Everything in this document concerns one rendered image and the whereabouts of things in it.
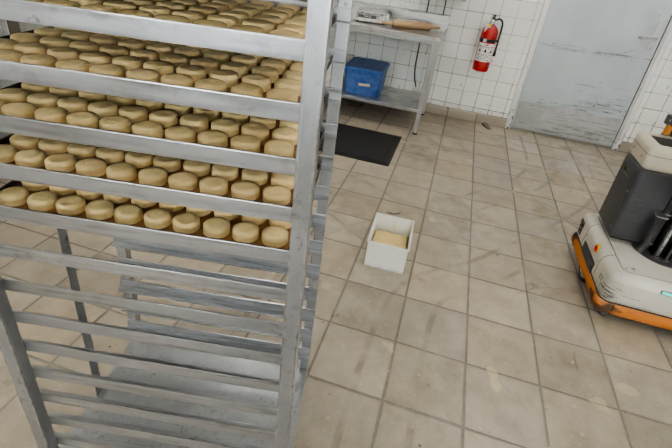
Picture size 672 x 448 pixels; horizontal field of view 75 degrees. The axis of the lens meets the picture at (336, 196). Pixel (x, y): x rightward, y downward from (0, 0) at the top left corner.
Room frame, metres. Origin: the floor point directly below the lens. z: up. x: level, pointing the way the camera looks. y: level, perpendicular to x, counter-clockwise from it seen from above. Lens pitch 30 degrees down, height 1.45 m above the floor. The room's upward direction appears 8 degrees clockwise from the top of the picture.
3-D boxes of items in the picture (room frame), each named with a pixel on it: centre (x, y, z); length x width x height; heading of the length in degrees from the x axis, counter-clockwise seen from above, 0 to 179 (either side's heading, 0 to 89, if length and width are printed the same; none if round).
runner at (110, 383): (0.65, 0.35, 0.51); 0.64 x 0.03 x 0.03; 88
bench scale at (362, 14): (4.33, -0.11, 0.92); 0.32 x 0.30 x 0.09; 174
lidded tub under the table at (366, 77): (4.36, -0.14, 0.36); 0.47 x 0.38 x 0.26; 169
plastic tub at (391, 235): (1.98, -0.32, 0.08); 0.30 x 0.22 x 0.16; 170
